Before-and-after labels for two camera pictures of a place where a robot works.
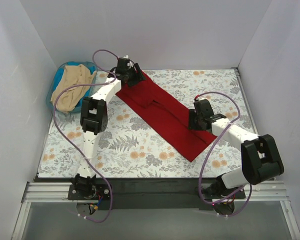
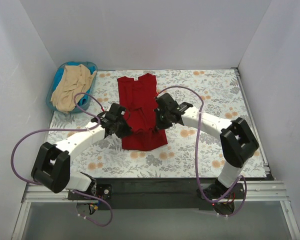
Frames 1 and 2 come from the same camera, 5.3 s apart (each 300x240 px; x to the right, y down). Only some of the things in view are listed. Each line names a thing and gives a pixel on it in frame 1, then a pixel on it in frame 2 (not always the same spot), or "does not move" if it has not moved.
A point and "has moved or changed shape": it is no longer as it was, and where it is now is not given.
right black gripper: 193,122 → 161,118
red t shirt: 169,114 has moved or changed shape
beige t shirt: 75,75 does not move
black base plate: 154,194 does not move
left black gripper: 136,75 → 122,127
